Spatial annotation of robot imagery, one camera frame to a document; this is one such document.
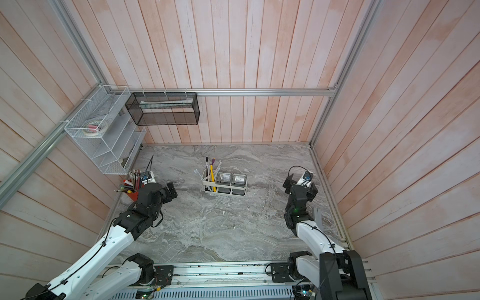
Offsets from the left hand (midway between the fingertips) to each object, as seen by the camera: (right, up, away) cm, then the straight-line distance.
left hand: (164, 188), depth 80 cm
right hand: (+62, +5, +4) cm, 62 cm away
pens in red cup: (-17, +1, +6) cm, 18 cm away
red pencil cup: (-19, -5, +10) cm, 22 cm away
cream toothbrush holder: (+25, 0, +15) cm, 30 cm away
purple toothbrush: (+20, +12, +10) cm, 25 cm away
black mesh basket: (-9, +42, +23) cm, 49 cm away
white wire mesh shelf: (-21, +17, -2) cm, 27 cm away
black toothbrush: (+17, +10, +6) cm, 21 cm away
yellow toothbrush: (+20, +4, +10) cm, 23 cm away
